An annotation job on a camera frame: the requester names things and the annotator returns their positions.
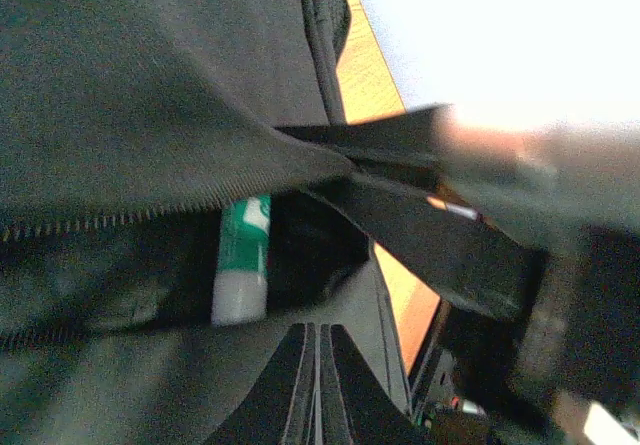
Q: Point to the green white glue stick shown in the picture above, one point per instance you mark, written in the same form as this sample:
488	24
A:
240	284

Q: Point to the black student bag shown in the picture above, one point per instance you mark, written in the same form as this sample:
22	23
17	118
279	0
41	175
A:
126	127

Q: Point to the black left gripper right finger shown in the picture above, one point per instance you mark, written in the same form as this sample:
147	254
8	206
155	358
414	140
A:
355	409

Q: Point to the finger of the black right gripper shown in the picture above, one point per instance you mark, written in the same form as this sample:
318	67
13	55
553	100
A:
468	263
408	139

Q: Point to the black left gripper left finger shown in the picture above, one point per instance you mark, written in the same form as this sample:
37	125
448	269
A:
278	409

